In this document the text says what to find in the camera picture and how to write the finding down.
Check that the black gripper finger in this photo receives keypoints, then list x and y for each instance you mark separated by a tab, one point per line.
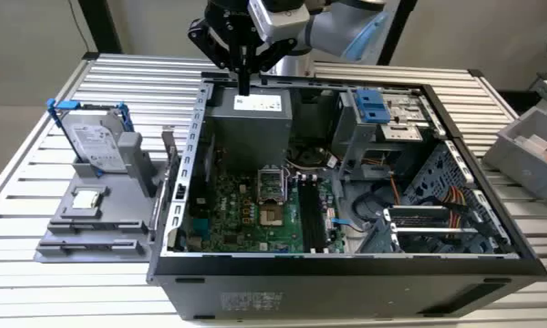
274	54
209	41

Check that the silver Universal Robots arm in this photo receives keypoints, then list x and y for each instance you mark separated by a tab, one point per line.
328	30

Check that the black RAM slot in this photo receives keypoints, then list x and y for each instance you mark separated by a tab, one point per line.
310	213
315	213
320	213
304	213

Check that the grey power supply unit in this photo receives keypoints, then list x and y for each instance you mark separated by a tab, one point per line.
251	136

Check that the blue plastic drive latch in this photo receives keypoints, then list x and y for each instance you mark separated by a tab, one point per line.
371	106

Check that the black round cooler fan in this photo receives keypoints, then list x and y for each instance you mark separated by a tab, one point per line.
310	157

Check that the metal optical drive cage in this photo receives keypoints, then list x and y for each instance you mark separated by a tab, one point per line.
360	147

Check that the hard disk in blue carrier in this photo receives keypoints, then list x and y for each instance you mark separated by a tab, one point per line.
93	140

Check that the black expansion slot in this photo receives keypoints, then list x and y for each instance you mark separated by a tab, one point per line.
199	205

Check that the CPU socket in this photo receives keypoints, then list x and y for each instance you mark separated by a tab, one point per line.
271	215

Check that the grey parts rack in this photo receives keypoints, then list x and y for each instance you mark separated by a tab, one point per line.
119	205

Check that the teal expansion slot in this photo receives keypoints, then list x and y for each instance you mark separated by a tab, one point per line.
201	229

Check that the silver CPU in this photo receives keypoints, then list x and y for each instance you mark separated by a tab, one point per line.
87	199

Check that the green motherboard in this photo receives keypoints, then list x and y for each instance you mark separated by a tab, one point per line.
278	239

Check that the metal disk bay cage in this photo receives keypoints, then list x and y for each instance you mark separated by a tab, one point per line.
432	230

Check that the white box in bin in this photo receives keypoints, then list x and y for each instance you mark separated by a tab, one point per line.
533	143

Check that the grey plastic bin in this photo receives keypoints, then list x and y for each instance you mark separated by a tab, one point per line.
519	171

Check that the open black PC case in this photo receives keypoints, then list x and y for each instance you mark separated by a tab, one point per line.
346	294

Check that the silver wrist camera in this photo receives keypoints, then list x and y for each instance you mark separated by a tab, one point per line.
278	18

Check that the black upright post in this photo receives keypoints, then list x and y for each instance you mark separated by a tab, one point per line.
101	27
399	34

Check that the graphics card with metal bracket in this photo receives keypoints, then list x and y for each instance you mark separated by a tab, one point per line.
173	164

